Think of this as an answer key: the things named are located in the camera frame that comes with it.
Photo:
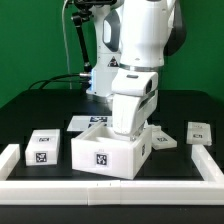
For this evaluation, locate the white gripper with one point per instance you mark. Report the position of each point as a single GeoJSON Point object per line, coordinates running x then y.
{"type": "Point", "coordinates": [135, 99]}

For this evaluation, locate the white cabinet door panel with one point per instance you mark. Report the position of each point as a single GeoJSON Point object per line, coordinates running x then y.
{"type": "Point", "coordinates": [161, 140]}

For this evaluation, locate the white cabinet body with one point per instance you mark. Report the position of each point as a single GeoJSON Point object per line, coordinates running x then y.
{"type": "Point", "coordinates": [99, 150]}

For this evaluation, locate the white marker base plate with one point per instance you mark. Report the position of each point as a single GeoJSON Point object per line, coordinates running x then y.
{"type": "Point", "coordinates": [81, 123]}

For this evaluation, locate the white U-shaped boundary frame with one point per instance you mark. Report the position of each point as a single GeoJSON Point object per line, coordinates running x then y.
{"type": "Point", "coordinates": [208, 191]}

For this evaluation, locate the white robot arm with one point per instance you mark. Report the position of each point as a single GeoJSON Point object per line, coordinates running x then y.
{"type": "Point", "coordinates": [133, 37]}

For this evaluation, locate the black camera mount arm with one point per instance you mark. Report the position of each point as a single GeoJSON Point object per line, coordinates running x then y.
{"type": "Point", "coordinates": [81, 16]}

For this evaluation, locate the white cabinet top block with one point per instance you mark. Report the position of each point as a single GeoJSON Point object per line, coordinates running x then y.
{"type": "Point", "coordinates": [43, 147]}

